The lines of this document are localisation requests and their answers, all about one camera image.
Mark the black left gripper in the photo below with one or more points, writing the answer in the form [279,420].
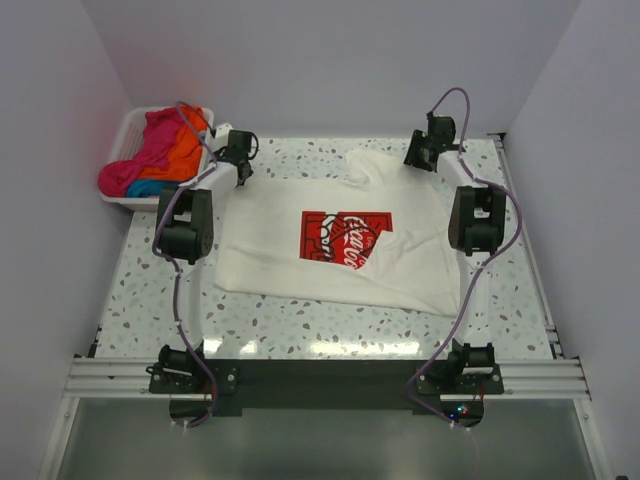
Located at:
[220,153]

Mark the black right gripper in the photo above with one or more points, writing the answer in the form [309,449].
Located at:
[417,138]

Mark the white t-shirt red print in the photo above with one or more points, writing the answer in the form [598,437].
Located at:
[376,238]

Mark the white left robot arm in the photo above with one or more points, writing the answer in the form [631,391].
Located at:
[184,233]

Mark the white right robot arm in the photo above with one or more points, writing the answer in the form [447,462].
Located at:
[475,232]

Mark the orange t-shirt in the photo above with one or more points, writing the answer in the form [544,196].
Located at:
[185,156]

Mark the pink t-shirt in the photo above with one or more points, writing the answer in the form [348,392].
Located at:
[159,136]

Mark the blue t-shirt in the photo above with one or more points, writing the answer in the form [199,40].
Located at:
[145,188]

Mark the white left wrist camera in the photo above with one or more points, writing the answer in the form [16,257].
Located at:
[219,138]

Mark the aluminium rail frame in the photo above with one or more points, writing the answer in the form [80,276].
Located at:
[171,376]

